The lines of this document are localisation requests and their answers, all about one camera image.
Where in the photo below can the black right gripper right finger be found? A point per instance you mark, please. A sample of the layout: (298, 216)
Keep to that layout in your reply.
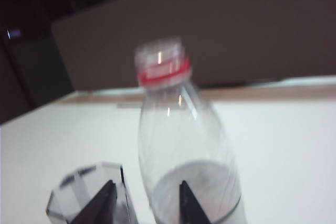
(190, 205)

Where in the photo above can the brown partition panel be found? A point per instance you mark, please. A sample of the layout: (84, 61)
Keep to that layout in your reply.
(210, 24)

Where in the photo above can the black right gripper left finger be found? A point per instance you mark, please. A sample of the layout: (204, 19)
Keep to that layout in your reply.
(99, 205)

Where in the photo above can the clear grey faceted mug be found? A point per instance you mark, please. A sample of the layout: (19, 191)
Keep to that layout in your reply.
(78, 190)

